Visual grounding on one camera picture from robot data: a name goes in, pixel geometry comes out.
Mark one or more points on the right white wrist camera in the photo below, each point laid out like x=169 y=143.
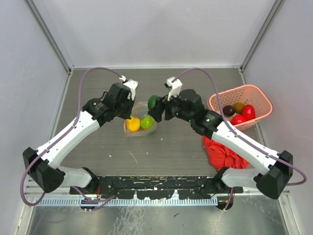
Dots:
x=174 y=86

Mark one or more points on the left aluminium frame post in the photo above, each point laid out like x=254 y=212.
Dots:
x=47 y=33

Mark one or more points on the white slotted cable duct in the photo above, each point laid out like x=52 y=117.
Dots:
x=174 y=201

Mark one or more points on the orange brown fruit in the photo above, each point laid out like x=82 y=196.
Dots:
x=238 y=107

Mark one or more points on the red oval fruit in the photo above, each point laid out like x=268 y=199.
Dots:
x=248 y=112

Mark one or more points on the red apple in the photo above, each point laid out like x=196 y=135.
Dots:
x=238 y=119

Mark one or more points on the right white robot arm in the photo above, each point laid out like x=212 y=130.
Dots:
x=272 y=170

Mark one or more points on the clear zip top bag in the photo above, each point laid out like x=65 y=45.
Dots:
x=139 y=110

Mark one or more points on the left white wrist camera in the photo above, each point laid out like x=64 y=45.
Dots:
x=131 y=84

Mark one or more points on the yellow pear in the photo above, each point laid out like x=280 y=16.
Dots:
x=133 y=124

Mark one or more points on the pink plastic basket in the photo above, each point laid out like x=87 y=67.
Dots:
x=247 y=94

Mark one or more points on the dark green avocado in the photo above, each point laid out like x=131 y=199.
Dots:
x=152 y=101

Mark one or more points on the aluminium frame post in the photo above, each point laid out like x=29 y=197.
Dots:
x=274 y=10
x=47 y=33

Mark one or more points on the dark maroon fruit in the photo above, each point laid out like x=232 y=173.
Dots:
x=228 y=110

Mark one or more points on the right aluminium frame post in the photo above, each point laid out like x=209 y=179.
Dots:
x=274 y=10

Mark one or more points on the red cloth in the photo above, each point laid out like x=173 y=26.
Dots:
x=220 y=156

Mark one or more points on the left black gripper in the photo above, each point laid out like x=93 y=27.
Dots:
x=127 y=115

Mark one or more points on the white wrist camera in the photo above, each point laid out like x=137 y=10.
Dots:
x=174 y=86
x=131 y=84

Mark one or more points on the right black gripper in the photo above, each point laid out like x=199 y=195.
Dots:
x=161 y=103

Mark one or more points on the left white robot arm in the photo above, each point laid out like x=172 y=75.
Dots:
x=43 y=164

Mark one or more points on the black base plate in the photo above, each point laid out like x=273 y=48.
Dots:
x=155 y=188

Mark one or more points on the green apple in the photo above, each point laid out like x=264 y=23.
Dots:
x=147 y=122

